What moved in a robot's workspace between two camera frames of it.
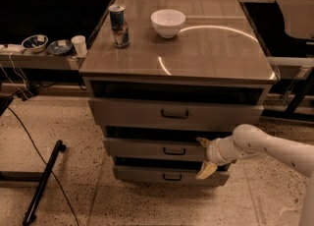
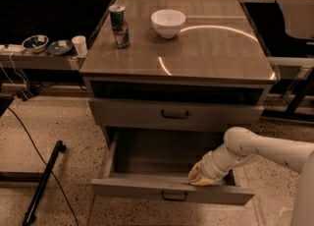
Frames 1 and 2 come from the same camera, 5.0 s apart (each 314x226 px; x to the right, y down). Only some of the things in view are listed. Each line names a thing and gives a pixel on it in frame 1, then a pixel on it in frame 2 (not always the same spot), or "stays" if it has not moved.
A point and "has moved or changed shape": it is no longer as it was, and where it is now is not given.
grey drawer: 182,149 has moved or changed shape
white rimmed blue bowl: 35,43 stays
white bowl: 168,22 stays
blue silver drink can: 119,26 stays
